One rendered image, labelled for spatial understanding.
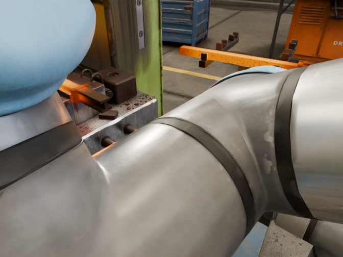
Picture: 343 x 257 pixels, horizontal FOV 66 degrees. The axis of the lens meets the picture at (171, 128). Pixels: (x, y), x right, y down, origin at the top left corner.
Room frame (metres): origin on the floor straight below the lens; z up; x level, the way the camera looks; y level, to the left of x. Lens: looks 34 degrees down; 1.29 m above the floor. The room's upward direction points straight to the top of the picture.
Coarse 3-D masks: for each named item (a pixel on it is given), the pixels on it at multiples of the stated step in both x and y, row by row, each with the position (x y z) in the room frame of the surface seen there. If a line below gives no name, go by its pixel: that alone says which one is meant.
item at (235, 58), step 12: (180, 48) 0.83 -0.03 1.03; (192, 48) 0.82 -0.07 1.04; (204, 48) 0.82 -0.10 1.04; (216, 60) 0.77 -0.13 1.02; (228, 60) 0.75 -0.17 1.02; (240, 60) 0.74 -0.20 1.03; (252, 60) 0.72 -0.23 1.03; (264, 60) 0.71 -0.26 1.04; (276, 60) 0.71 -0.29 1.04; (300, 60) 0.70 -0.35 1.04
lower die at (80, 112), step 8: (72, 80) 0.68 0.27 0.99; (80, 80) 0.68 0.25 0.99; (88, 80) 0.68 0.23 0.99; (96, 88) 0.63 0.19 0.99; (104, 88) 0.65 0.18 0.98; (64, 96) 0.59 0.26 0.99; (64, 104) 0.56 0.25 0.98; (72, 104) 0.57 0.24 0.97; (80, 104) 0.59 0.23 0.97; (72, 112) 0.57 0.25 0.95; (80, 112) 0.59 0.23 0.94; (88, 112) 0.60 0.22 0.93; (96, 112) 0.62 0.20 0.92; (72, 120) 0.57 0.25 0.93; (80, 120) 0.58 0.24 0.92
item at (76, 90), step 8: (64, 88) 0.61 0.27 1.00; (72, 88) 0.58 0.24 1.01; (80, 88) 0.58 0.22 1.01; (88, 88) 0.58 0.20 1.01; (72, 96) 0.57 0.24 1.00; (80, 96) 0.58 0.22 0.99; (88, 96) 0.54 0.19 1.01; (96, 96) 0.54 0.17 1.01; (104, 96) 0.54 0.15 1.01; (88, 104) 0.55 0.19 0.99; (96, 104) 0.54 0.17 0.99; (104, 104) 0.52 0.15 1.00; (104, 112) 0.52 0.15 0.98
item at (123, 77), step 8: (96, 72) 0.76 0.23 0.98; (104, 72) 0.76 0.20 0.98; (112, 72) 0.77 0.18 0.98; (120, 72) 0.76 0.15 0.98; (96, 80) 0.73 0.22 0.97; (104, 80) 0.71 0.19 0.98; (112, 80) 0.71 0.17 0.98; (120, 80) 0.71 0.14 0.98; (128, 80) 0.72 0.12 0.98; (112, 88) 0.69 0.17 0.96; (120, 88) 0.69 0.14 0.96; (128, 88) 0.71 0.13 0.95; (136, 88) 0.74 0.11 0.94; (112, 96) 0.69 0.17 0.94; (120, 96) 0.69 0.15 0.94; (128, 96) 0.71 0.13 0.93
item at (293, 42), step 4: (236, 32) 1.03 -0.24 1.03; (232, 36) 0.99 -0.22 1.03; (236, 36) 1.02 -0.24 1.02; (232, 40) 0.98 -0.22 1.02; (292, 40) 0.93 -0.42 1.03; (296, 40) 0.92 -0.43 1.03; (292, 44) 0.88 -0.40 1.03; (296, 44) 0.92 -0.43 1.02; (288, 48) 0.89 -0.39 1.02; (292, 48) 0.88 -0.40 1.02
